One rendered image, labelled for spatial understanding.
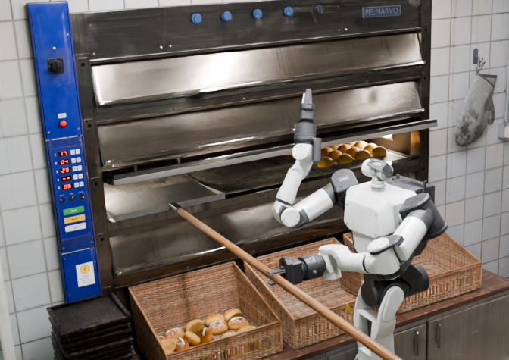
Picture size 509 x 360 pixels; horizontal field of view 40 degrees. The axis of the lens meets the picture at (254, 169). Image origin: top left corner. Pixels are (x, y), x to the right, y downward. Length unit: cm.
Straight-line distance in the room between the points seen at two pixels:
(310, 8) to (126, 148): 113
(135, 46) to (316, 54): 94
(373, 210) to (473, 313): 135
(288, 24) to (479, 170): 160
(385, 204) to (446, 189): 163
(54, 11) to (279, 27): 108
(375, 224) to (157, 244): 113
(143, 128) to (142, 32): 42
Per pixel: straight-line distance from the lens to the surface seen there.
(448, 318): 374
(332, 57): 358
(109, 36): 309
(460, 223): 440
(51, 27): 297
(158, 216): 328
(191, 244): 338
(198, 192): 351
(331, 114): 361
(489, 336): 403
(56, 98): 300
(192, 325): 339
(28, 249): 316
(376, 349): 206
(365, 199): 271
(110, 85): 309
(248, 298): 345
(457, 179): 429
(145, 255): 331
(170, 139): 321
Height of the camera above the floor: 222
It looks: 16 degrees down
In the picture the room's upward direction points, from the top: 3 degrees counter-clockwise
